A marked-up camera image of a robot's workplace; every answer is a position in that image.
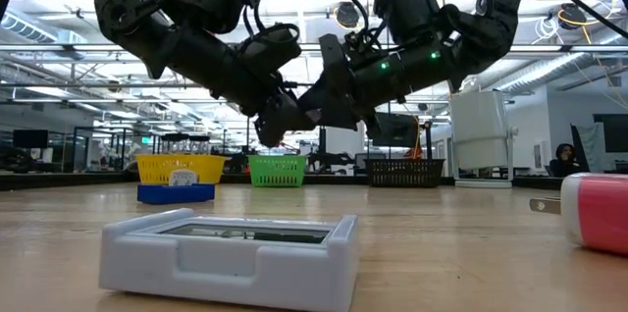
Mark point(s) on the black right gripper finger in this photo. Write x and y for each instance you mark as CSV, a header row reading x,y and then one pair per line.
x,y
329,101
343,121

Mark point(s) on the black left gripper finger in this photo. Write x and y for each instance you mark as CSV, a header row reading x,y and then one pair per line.
x,y
301,113
272,128

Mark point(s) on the blue digital thermometer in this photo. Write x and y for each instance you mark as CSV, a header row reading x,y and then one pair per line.
x,y
172,195

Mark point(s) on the pink white USB charger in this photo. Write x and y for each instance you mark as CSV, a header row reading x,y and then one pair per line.
x,y
598,214

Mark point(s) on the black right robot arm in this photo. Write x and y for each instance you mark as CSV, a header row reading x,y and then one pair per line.
x,y
486,32

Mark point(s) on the background black robot arm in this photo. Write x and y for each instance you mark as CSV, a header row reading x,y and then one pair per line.
x,y
329,160

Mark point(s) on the white structural column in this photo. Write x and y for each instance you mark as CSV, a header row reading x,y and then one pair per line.
x,y
343,142

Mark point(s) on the green plastic basket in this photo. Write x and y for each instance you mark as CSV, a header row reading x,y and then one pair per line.
x,y
277,172

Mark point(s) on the black monitor on stand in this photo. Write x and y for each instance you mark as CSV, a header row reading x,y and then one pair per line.
x,y
400,133

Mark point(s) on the black plastic basket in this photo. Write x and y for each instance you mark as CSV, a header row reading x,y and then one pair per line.
x,y
404,173

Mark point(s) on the blue white USB charger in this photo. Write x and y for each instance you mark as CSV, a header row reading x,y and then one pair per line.
x,y
182,178

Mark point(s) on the yellow plastic basket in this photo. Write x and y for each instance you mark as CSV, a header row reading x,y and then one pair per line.
x,y
157,167

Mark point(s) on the white plastic tray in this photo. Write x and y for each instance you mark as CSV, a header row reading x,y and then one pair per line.
x,y
221,273

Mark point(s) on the long ceiling light bar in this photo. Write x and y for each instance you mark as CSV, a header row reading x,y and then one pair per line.
x,y
564,48

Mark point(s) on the person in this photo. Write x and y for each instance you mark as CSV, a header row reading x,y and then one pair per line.
x,y
565,162

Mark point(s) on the small black monitor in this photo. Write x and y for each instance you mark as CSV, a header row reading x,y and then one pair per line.
x,y
30,139

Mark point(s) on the large black monitor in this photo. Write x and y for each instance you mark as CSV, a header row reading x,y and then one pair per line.
x,y
615,133

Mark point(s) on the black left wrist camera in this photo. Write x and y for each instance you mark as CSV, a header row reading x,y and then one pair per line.
x,y
270,52

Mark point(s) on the white wall picture frame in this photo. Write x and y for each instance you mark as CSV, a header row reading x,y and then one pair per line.
x,y
538,156

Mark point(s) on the black aluminium table frame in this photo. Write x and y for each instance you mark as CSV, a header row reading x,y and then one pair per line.
x,y
29,182

